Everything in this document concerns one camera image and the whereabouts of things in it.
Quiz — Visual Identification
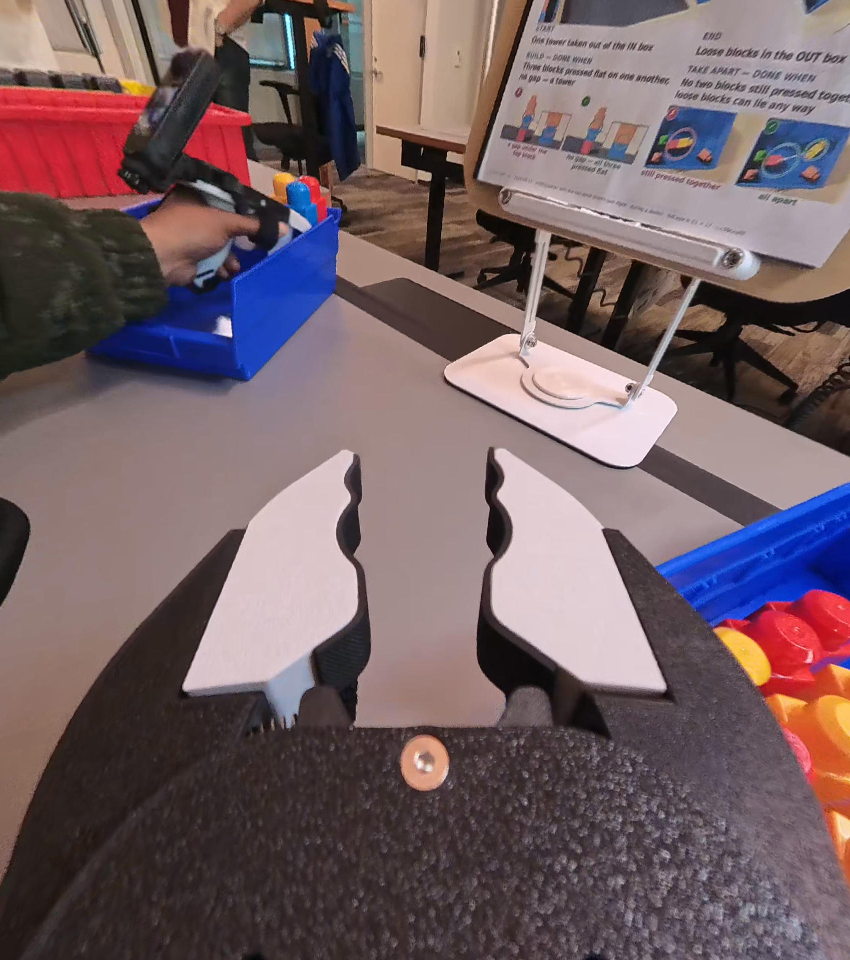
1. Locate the coiled black cable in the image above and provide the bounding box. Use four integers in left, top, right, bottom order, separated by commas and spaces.
792, 322, 850, 438

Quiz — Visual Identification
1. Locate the pile of mega blocks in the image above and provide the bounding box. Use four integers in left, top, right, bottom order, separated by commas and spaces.
713, 588, 850, 954

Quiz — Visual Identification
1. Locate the person's left forearm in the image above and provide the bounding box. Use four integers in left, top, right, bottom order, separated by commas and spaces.
0, 187, 171, 395

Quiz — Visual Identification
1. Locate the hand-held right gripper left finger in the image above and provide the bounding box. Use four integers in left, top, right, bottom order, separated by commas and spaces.
182, 450, 372, 729

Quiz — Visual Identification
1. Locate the blue plastic bin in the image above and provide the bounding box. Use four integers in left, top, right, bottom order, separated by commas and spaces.
657, 463, 850, 960
87, 196, 342, 381

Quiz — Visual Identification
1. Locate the red plastic bin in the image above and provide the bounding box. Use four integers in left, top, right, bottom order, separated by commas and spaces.
0, 84, 253, 200

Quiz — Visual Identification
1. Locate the black office chair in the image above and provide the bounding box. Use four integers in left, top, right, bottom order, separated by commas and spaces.
256, 78, 347, 213
665, 281, 850, 410

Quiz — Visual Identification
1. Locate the wooden desk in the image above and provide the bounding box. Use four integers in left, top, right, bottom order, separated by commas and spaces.
377, 123, 471, 273

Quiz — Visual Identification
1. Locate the instruction sheet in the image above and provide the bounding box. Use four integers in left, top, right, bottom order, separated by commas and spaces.
473, 0, 850, 270

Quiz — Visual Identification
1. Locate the person's left hand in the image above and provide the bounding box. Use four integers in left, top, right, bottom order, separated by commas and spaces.
140, 202, 262, 288

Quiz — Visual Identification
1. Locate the row of dark boxes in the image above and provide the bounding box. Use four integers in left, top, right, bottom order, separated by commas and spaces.
0, 66, 124, 95

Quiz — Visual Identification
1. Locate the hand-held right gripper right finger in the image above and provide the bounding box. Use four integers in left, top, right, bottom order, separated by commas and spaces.
477, 447, 669, 714

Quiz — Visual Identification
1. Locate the blue hanging jacket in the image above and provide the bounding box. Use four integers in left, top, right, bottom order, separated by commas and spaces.
310, 33, 360, 181

